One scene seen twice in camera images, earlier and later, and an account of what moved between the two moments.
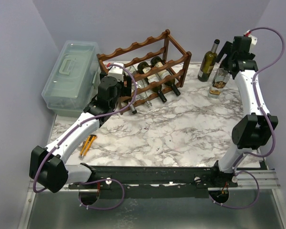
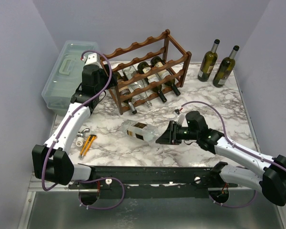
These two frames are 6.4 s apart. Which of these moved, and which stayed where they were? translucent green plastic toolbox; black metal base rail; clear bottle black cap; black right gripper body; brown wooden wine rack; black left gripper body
Moved: black left gripper body; black right gripper body; clear bottle black cap
Stayed: black metal base rail; brown wooden wine rack; translucent green plastic toolbox
